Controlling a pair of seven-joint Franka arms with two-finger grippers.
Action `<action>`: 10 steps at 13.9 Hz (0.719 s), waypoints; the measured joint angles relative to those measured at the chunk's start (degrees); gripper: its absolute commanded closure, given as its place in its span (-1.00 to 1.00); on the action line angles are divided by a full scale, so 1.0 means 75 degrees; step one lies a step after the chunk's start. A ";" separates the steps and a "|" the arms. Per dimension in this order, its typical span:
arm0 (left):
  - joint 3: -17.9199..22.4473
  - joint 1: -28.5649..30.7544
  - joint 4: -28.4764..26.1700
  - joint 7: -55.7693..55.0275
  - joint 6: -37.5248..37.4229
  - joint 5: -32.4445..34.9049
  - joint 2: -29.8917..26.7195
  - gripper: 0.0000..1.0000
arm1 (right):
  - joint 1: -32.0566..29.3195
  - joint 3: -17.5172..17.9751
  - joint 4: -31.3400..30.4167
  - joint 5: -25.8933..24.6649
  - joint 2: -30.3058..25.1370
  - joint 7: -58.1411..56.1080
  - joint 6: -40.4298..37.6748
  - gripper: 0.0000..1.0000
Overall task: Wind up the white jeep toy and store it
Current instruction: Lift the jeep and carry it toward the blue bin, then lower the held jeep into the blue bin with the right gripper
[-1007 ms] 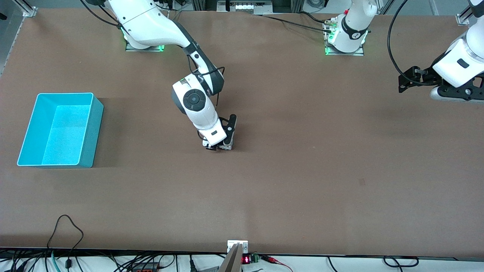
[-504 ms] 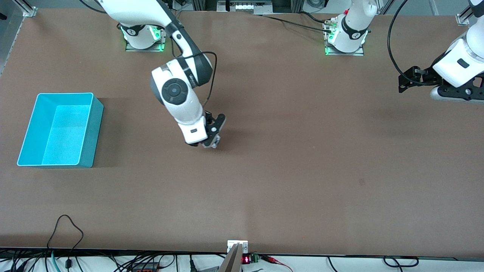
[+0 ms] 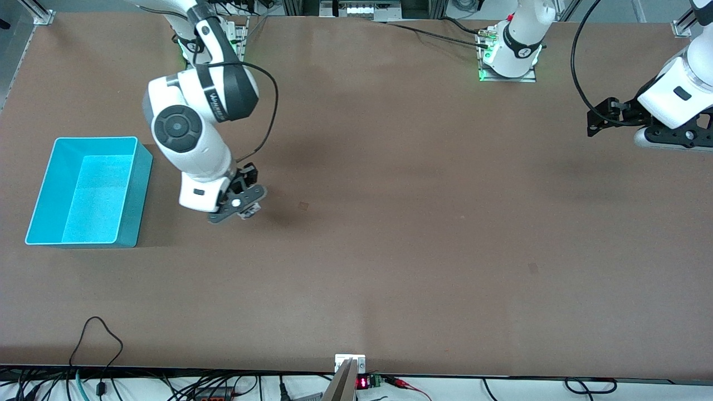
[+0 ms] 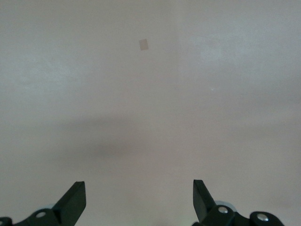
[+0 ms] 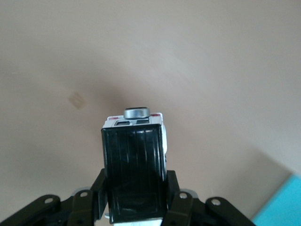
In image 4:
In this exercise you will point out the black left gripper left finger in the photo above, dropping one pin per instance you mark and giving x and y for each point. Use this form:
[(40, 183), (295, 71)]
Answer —
[(65, 209)]

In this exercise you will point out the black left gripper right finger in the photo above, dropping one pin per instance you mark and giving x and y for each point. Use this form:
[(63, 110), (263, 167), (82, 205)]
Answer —
[(204, 209)]

